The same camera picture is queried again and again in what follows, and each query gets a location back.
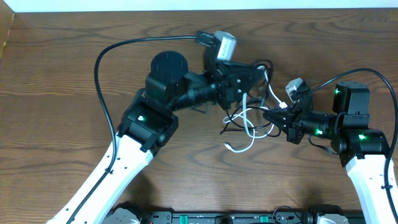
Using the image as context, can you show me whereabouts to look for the black usb cable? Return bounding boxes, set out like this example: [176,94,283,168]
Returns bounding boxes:
[219,59,282,138]

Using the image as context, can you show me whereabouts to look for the white usb cable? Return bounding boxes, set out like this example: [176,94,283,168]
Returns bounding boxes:
[223,65,289,154]

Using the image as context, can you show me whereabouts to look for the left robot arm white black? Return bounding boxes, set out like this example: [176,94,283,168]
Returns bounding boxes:
[49,51,264,223]

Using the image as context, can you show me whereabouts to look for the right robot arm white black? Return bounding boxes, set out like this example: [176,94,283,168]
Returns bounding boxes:
[264,78,397,223]

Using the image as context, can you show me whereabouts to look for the right camera cable black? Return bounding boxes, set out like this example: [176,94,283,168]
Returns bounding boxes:
[309,68,397,186]

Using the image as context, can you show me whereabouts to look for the camera cable black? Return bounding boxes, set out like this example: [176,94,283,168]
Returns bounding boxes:
[65,35,196,224]
[309,68,397,186]

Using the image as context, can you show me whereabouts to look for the left camera cable black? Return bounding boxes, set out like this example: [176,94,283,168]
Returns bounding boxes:
[65,35,196,224]

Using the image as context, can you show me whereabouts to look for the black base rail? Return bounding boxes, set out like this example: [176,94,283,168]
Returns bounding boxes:
[105,202,364,224]

